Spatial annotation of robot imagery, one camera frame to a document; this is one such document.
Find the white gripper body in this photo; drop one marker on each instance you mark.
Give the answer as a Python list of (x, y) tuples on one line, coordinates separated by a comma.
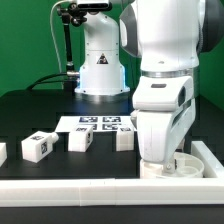
[(164, 110)]

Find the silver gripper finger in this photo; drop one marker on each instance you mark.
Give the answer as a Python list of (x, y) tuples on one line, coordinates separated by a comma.
[(170, 167)]

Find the white round stool seat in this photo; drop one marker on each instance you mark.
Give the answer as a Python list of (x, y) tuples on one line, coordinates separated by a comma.
[(187, 166)]

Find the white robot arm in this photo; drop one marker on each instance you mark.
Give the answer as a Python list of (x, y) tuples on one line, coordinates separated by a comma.
[(168, 36)]

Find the white L-shaped fence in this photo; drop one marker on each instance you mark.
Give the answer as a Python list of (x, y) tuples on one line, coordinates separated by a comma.
[(94, 192)]

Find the white marker sheet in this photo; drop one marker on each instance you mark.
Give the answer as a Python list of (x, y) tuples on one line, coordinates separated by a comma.
[(99, 123)]

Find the white block at left edge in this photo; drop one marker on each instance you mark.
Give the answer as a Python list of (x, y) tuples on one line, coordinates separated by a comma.
[(3, 153)]

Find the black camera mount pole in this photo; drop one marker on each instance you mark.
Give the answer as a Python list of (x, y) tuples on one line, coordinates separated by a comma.
[(70, 15)]

